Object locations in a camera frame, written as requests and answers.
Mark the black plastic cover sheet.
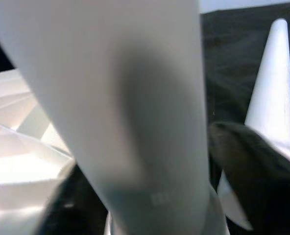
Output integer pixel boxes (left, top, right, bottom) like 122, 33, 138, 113
200, 4, 290, 157

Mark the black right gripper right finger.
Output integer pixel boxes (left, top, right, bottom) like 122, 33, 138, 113
208, 121, 290, 235

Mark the white plastic table top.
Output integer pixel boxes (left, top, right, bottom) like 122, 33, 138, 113
0, 68, 77, 235

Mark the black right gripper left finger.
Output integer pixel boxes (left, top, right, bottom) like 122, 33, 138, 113
38, 160, 111, 235

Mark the white plastic table leg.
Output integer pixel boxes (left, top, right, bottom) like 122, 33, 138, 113
217, 18, 290, 232
0, 0, 230, 235

